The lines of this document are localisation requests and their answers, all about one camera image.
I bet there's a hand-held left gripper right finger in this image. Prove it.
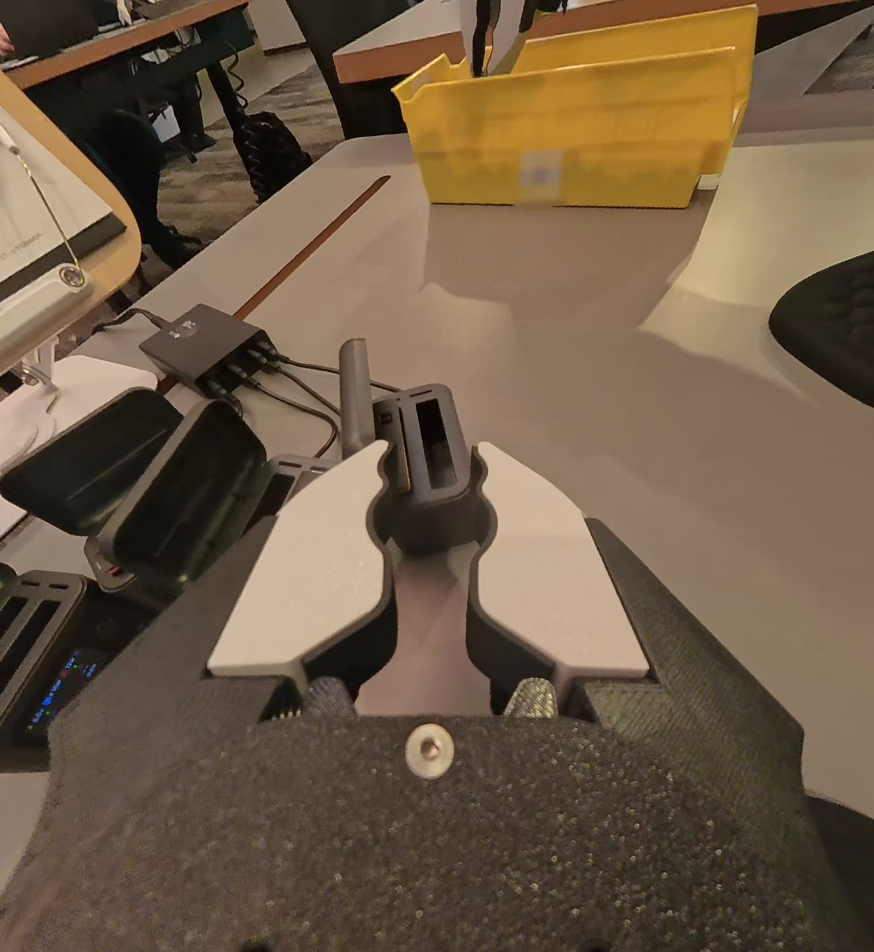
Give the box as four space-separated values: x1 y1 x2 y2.
466 440 651 714

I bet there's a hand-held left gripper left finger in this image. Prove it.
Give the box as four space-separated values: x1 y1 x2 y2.
206 439 401 706

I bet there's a black battery charger case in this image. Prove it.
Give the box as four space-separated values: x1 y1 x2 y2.
0 387 185 607
0 549 111 771
118 400 343 596
339 338 482 557

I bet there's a yellow plastic bin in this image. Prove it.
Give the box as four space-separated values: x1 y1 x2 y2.
333 0 874 84
392 3 757 209

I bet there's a black usb charging hub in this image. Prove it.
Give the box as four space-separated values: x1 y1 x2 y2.
139 303 282 399

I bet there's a black textured wrist pad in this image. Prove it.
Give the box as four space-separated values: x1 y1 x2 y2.
770 238 874 421

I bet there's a black backpack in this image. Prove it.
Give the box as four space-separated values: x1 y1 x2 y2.
236 112 313 203

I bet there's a printed instruction sheet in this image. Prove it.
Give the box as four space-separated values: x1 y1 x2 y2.
0 74 127 306

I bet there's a wooden desk with black legs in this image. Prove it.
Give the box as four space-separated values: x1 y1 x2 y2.
1 0 252 161

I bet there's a black charging cable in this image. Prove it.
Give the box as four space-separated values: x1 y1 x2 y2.
247 373 341 458
273 356 401 394

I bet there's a black hub power cable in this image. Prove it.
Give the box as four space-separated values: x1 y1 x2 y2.
93 306 177 336

